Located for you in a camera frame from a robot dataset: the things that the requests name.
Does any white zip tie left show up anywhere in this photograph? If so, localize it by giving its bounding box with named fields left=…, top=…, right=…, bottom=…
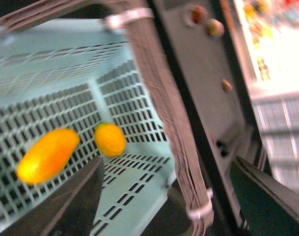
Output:
left=105, top=7, right=154, bottom=30

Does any yellow lemon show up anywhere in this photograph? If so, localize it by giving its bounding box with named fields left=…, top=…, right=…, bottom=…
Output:
left=95, top=123, right=126, bottom=157

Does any yellow mango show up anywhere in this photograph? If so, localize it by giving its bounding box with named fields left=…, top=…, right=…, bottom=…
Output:
left=17, top=128, right=80, bottom=185

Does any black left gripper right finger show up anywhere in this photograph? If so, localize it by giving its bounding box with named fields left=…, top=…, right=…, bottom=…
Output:
left=230, top=156, right=299, bottom=236

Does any grocery shelf with bottles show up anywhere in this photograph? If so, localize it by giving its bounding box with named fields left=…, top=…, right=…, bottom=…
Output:
left=234, top=0, right=299, bottom=83

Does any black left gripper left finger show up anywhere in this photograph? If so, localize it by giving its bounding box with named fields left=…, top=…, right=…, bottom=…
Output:
left=0, top=156, right=105, bottom=236

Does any brown basket handle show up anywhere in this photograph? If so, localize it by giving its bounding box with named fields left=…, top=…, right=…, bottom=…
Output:
left=0, top=0, right=214, bottom=236

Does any white zip tie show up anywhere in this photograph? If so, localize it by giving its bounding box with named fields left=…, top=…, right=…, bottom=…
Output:
left=105, top=7, right=154, bottom=30
left=186, top=188, right=213, bottom=220

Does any light blue plastic basket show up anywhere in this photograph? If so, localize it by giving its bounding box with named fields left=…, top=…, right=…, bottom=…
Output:
left=0, top=18, right=179, bottom=236

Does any white zip tie right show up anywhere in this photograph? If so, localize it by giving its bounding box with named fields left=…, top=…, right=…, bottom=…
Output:
left=186, top=188, right=213, bottom=220

